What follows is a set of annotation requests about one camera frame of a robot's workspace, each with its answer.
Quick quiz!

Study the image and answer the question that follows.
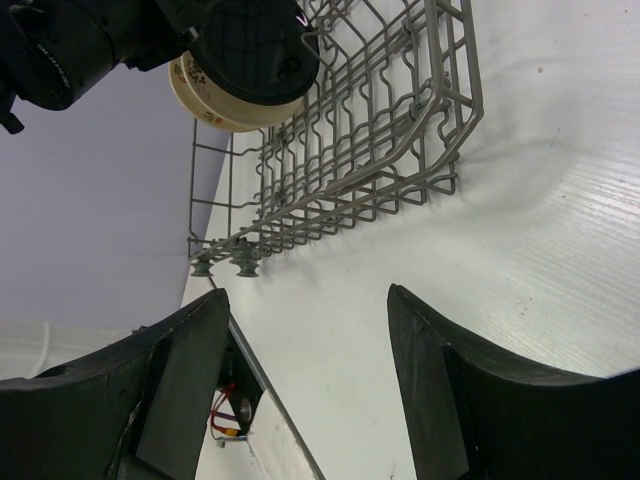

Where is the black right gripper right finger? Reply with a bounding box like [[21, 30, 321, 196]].
[[387, 285, 639, 479]]

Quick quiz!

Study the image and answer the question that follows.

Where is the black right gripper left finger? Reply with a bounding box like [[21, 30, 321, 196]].
[[1, 289, 230, 479]]

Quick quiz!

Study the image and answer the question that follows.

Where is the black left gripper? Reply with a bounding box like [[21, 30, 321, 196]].
[[1, 0, 214, 134]]

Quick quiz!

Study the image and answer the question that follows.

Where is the cream floral plate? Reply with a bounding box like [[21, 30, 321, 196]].
[[168, 58, 241, 132]]

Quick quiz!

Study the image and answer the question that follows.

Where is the cream plate black patch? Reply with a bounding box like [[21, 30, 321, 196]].
[[179, 52, 304, 133]]

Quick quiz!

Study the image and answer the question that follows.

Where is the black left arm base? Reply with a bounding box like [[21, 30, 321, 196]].
[[208, 330, 265, 444]]

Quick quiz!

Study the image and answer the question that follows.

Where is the grey wire dish rack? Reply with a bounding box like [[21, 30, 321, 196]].
[[188, 1, 484, 278]]

